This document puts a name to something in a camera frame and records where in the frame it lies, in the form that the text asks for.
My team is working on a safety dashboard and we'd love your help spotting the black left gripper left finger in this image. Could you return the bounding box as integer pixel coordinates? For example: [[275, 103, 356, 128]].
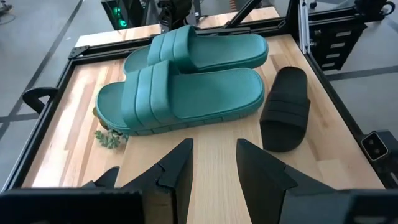
[[82, 138, 194, 224]]

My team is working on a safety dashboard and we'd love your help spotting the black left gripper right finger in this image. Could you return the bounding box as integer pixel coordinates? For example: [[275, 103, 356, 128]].
[[235, 138, 336, 224]]

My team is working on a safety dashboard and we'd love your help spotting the black rubber slide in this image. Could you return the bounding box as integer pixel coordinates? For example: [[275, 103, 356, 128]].
[[259, 66, 312, 153]]

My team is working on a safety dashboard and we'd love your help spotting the green rubber slide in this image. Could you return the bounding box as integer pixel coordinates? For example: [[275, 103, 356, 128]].
[[123, 24, 269, 75], [95, 60, 266, 136]]

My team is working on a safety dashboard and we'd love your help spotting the small succulent plant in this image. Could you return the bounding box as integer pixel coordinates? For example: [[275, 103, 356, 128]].
[[92, 107, 129, 149]]

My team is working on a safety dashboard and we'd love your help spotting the small black camera box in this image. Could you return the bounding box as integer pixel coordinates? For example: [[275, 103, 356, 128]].
[[360, 130, 390, 162]]

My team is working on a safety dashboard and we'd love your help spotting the black metal table frame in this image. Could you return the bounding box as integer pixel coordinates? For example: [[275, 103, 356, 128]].
[[1, 0, 398, 192]]

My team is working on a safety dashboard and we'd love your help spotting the black frame handle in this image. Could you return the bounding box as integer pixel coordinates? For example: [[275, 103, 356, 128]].
[[22, 87, 58, 114]]

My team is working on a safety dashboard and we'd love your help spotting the silver aluminium post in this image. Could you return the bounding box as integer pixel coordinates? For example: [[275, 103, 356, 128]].
[[297, 0, 312, 55]]

